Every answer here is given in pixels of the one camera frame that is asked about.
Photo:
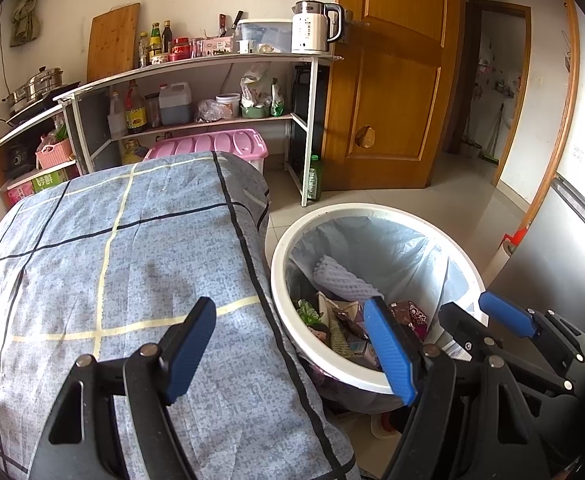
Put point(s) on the black gas stove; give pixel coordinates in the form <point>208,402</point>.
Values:
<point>20,160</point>

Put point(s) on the wooden door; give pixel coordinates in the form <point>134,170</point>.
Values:
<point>397,85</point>

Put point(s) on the red dustpan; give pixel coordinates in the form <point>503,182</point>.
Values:
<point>516,240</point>

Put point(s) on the pink cardboard box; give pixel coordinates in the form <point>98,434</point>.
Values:
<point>20,194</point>

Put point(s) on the white plastic bottle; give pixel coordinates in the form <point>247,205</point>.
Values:
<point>116,120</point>

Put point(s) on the white foam net sleeve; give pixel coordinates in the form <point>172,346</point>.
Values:
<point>342,280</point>

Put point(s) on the green cardboard box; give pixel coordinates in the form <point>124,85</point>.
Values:
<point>50,181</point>

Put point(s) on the black induction cooker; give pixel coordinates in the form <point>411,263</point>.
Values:
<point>35,110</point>

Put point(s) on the steel pan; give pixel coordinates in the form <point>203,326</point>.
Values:
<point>16,97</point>

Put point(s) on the green glass bottle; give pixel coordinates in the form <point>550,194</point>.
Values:
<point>314,180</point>

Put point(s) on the magenta snack packet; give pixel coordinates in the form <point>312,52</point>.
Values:
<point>408,317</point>

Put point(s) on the dark liquid jug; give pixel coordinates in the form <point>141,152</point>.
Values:
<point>175,107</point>

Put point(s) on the white electric kettle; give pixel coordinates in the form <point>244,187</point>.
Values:
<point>312,30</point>

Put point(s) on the hanging grey cloth bag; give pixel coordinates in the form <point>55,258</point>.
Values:
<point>26,15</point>

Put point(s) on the wooden cutting board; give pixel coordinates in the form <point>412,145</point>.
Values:
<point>115,40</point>

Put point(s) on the crumpled clear plastic bag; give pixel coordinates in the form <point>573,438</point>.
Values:
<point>207,112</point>

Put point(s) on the white shelf unit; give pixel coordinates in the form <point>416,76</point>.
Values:
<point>87,130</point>

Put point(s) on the dark condiment bottle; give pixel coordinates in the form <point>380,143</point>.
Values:
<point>167,40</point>

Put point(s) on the red lidded jar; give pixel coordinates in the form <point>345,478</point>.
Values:
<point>181,49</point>

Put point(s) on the mop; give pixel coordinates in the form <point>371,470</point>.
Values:
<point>492,145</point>

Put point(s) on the pink plastic basket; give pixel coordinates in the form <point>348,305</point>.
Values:
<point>55,155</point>

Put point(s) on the green printed pouch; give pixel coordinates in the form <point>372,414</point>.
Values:
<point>277,100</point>

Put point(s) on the white printed bag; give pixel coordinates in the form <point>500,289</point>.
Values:
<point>256,85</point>

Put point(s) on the wooden door frame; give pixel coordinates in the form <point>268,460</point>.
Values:
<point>522,85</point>

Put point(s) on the clear storage box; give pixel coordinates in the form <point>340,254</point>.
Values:
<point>267,37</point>

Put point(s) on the white round bin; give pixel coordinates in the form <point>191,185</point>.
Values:
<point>282,300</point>

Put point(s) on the yellow oil bottle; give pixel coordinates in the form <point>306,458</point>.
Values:
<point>135,152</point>

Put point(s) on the pale condiment bottle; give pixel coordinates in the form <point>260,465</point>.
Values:
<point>145,52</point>

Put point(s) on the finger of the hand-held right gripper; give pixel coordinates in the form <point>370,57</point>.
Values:
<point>465,327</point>
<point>507,312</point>

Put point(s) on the white lidded jar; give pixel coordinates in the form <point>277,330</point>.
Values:
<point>228,107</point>

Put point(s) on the metal edged side rack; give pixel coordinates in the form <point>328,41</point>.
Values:
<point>22,131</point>

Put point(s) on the green bowl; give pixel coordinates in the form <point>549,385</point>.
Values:
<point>255,111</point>

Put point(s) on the green snack packet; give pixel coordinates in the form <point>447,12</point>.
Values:
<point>308,312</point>

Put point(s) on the silver refrigerator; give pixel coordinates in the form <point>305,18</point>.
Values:
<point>547,260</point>

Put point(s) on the pink storage box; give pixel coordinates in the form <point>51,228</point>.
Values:
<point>212,142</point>

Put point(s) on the red cap sauce bottle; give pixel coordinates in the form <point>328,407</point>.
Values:
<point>136,115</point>

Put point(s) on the pink utensil tray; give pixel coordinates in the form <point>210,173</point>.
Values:
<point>212,46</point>

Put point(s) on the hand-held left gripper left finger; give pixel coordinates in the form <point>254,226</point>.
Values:
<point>187,355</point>

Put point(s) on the steel steamer pot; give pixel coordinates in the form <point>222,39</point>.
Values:
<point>45,85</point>

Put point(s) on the black folded panel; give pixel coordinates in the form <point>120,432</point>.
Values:
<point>317,110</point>

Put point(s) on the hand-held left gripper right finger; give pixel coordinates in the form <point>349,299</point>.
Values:
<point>390,350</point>

